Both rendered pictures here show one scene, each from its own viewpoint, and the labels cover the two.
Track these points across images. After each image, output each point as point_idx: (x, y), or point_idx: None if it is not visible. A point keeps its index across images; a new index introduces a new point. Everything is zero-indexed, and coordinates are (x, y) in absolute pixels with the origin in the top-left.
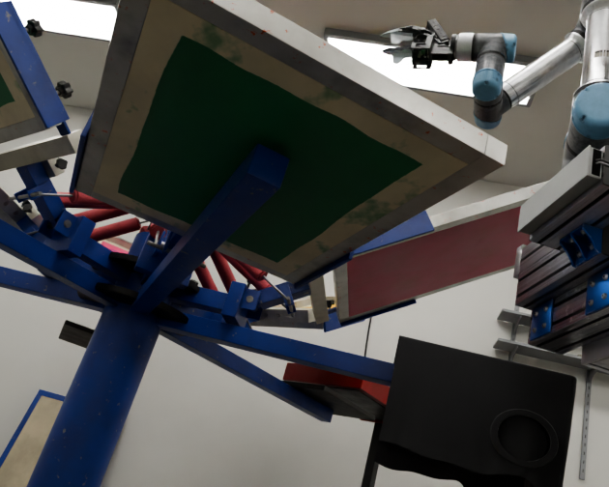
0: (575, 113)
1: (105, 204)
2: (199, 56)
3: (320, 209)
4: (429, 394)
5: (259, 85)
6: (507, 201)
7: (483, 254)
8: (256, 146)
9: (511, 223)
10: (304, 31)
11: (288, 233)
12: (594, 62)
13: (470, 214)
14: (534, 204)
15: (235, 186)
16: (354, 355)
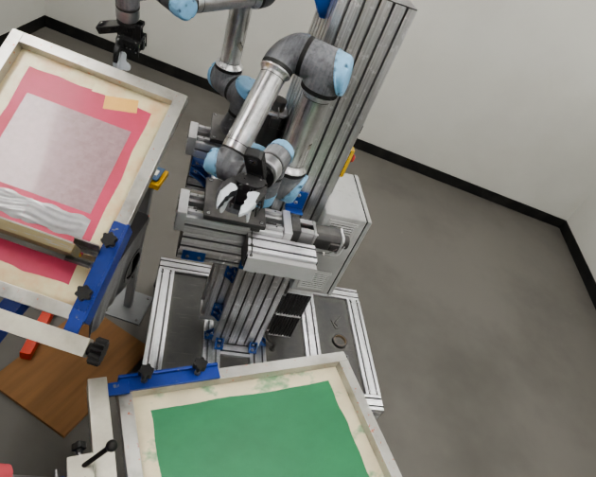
0: (289, 202)
1: None
2: None
3: (260, 406)
4: (105, 300)
5: (357, 460)
6: (159, 161)
7: (54, 127)
8: None
9: (120, 134)
10: (386, 444)
11: (213, 415)
12: (306, 153)
13: (144, 195)
14: (263, 266)
15: None
16: (17, 310)
